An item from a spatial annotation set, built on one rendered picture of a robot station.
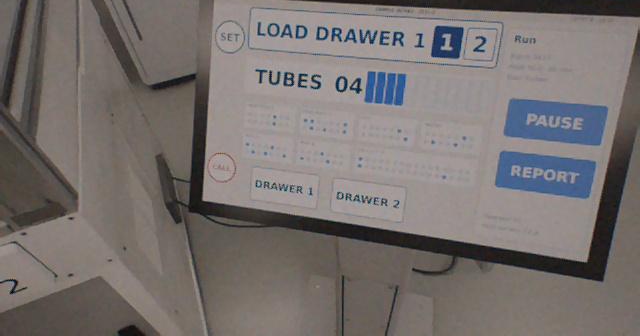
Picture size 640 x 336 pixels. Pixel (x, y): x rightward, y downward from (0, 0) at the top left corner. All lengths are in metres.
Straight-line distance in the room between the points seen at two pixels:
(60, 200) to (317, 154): 0.36
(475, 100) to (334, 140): 0.17
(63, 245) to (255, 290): 0.95
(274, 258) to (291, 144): 1.14
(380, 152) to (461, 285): 1.17
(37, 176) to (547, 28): 0.64
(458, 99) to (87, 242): 0.59
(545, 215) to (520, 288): 1.16
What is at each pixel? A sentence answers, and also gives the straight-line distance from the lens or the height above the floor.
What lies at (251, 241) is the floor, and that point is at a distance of 1.66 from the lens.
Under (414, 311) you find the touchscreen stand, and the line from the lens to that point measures 1.48.
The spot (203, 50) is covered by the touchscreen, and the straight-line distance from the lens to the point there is 0.54.
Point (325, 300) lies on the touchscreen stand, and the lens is 1.47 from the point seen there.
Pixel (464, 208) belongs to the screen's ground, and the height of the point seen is 1.01.
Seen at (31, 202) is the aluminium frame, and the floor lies 0.99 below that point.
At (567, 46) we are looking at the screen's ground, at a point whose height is 1.16.
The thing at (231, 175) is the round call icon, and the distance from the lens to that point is 0.53.
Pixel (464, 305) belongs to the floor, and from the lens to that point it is 1.57.
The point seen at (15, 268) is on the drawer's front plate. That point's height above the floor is 0.89.
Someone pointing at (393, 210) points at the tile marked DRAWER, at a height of 1.00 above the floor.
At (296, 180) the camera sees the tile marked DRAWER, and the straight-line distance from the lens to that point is 0.50.
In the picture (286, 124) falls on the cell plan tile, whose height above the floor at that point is 1.07.
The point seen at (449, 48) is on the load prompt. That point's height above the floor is 1.15.
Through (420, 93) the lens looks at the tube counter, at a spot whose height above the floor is 1.11.
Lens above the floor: 1.40
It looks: 48 degrees down
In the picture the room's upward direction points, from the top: 4 degrees counter-clockwise
